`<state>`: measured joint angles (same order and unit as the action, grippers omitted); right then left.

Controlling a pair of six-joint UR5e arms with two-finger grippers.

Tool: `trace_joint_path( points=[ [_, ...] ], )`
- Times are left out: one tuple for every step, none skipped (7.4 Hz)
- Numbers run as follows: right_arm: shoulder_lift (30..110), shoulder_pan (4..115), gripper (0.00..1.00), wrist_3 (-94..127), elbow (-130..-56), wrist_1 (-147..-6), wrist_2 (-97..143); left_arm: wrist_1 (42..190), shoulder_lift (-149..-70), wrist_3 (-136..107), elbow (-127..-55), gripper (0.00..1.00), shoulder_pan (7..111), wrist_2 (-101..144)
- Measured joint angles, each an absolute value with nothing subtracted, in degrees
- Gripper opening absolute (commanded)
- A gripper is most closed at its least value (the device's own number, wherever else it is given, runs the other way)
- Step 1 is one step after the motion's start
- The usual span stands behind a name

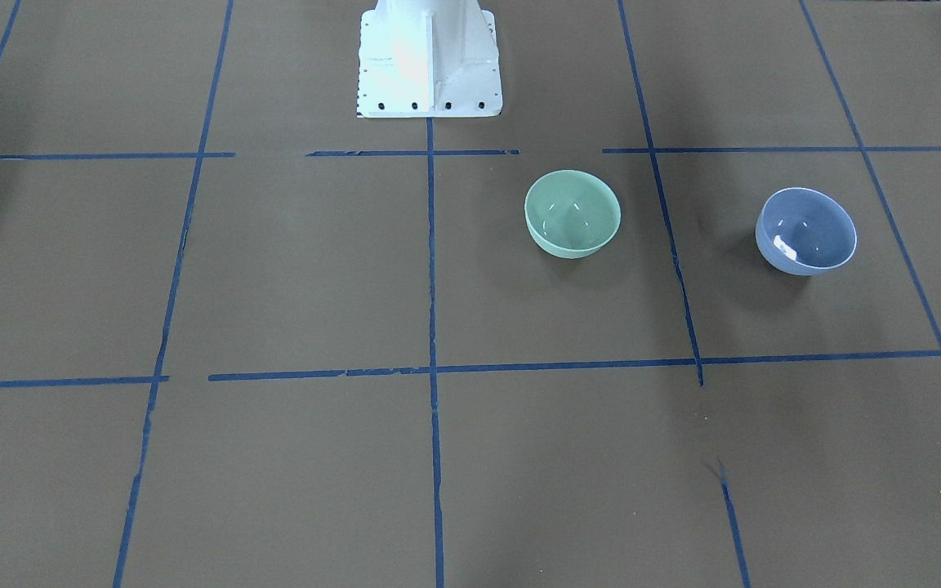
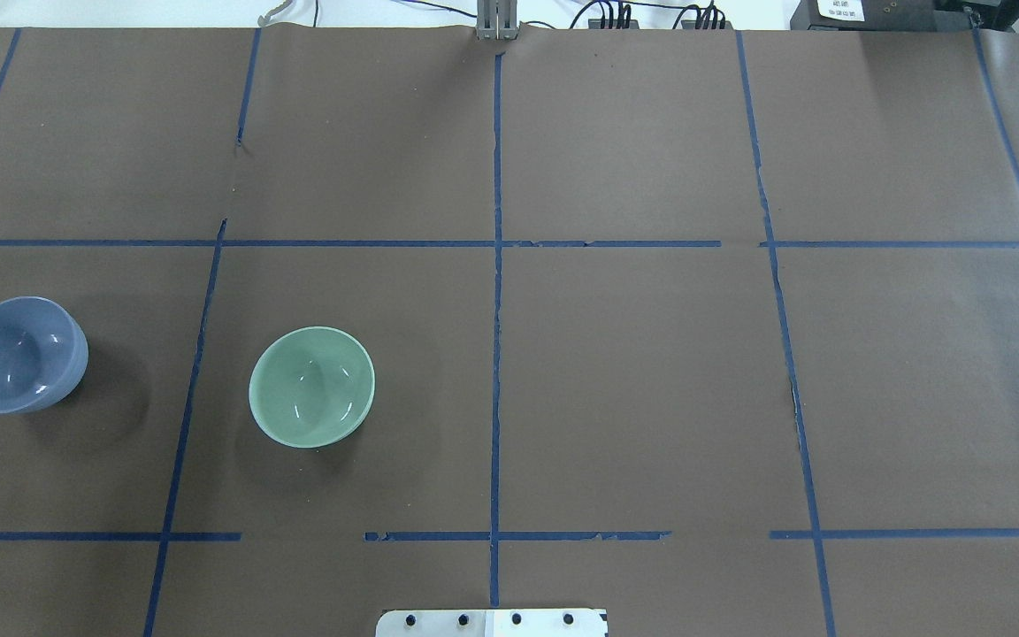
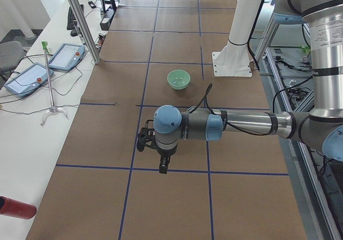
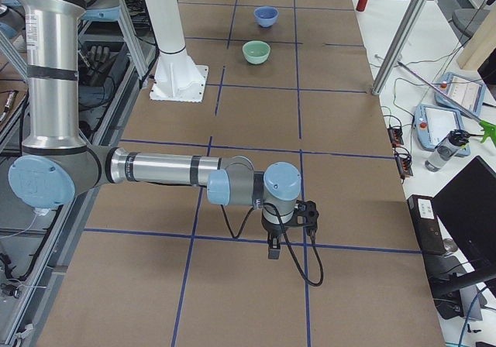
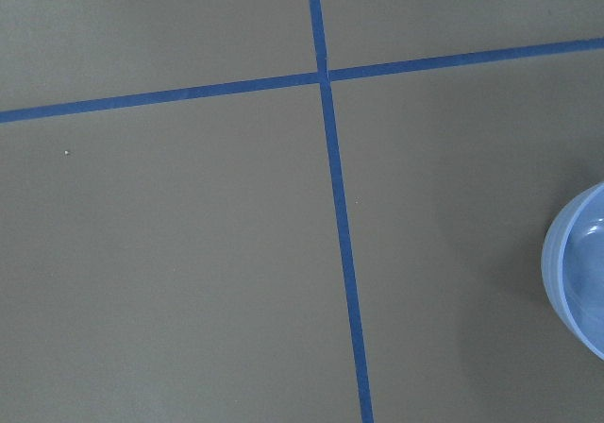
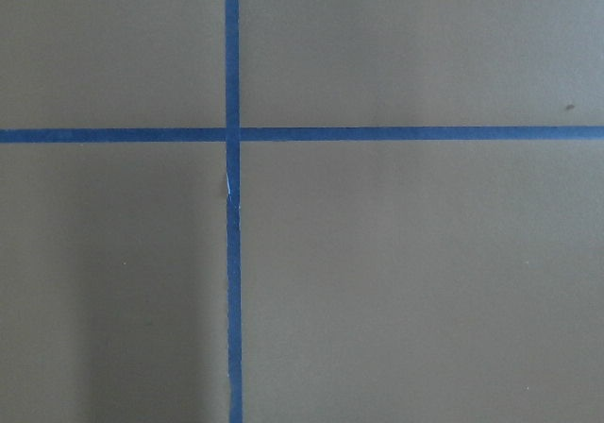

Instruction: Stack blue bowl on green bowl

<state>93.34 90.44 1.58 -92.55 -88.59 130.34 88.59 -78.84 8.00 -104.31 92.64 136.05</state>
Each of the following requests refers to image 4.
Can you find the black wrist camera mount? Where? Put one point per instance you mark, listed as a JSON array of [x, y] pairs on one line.
[[305, 215]]

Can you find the green bowl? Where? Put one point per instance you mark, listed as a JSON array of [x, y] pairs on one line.
[[256, 52]]

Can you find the clear water bottle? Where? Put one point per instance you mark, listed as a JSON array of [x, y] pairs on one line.
[[454, 141]]

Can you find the near teach pendant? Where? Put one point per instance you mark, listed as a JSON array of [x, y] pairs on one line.
[[432, 123]]

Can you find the upper orange connector box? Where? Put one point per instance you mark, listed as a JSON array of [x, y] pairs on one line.
[[395, 134]]

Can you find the black monitor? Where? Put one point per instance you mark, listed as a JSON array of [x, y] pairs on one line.
[[466, 207]]

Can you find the teach pendant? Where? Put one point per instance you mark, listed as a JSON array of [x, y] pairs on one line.
[[465, 91], [432, 123]]

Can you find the far teach pendant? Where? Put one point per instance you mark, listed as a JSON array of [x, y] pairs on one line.
[[465, 91]]

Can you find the wooden board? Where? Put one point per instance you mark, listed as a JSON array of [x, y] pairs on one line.
[[482, 44]]

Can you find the aluminium frame post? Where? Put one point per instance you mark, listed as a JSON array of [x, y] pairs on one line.
[[407, 23]]

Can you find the orange connector box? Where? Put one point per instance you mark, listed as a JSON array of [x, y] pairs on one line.
[[403, 160], [395, 134]]

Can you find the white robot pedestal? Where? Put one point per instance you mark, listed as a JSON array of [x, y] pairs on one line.
[[177, 77]]

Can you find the black computer box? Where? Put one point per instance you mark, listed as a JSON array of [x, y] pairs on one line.
[[426, 225]]

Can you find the lower orange connector box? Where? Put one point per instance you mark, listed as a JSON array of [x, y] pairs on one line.
[[403, 160]]

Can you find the grey office chair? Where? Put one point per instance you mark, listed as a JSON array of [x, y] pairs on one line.
[[467, 21]]

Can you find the blue bowl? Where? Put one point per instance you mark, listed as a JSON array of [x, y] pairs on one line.
[[265, 16]]

